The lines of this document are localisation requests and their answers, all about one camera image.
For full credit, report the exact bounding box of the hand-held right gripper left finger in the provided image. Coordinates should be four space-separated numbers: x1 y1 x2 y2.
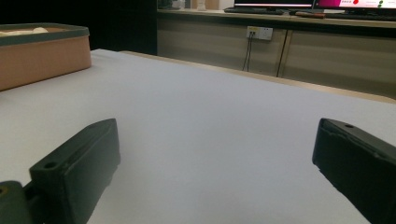
29 118 121 224

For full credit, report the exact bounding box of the reddish brown flat object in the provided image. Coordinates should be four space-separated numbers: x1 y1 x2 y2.
294 11 327 20

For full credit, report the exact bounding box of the long wooden counter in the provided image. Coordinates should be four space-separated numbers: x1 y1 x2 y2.
156 8 396 100

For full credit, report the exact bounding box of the white wall socket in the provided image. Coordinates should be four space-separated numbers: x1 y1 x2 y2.
246 25 274 42

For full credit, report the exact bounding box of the brown box with green rim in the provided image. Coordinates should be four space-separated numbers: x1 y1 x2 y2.
0 22 92 92

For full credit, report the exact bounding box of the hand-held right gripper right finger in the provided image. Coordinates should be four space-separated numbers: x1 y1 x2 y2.
312 118 396 224

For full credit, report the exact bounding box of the computer monitor with pink screen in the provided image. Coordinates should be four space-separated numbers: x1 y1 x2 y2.
313 0 396 10

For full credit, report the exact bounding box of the black cable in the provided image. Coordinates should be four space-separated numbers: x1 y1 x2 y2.
242 33 252 72

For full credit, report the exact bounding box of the black keyboard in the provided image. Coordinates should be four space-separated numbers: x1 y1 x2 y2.
223 7 291 16
323 12 396 22

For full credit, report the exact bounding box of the cream cloth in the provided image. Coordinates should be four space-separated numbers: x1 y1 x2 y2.
0 26 50 35

